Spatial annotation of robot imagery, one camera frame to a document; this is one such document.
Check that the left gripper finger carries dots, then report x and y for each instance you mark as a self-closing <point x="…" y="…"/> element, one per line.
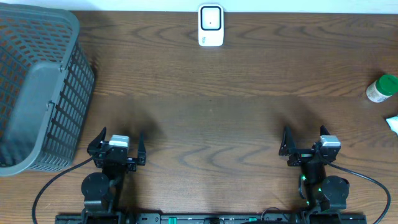
<point x="97" y="145"/>
<point x="141" y="151"/>

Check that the grey plastic basket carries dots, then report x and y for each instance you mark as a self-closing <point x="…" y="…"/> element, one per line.
<point x="46" y="88"/>

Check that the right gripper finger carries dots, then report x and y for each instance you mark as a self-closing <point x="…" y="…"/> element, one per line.
<point x="287" y="146"/>
<point x="324" y="131"/>

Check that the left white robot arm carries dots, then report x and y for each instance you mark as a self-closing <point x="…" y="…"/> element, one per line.
<point x="102" y="190"/>

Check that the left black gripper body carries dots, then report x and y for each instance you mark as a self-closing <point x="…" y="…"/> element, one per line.
<point x="131" y="165"/>

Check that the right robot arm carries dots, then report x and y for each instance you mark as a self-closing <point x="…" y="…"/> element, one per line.
<point x="323" y="193"/>

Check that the green lid jar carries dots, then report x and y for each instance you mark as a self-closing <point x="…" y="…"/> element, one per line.
<point x="382" y="88"/>

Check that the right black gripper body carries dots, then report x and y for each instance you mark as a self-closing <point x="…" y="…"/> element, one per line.
<point x="301" y="155"/>

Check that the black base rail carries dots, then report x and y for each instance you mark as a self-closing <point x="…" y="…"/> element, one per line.
<point x="155" y="218"/>

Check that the teal snack packet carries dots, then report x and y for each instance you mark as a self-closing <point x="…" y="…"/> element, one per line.
<point x="393" y="123"/>

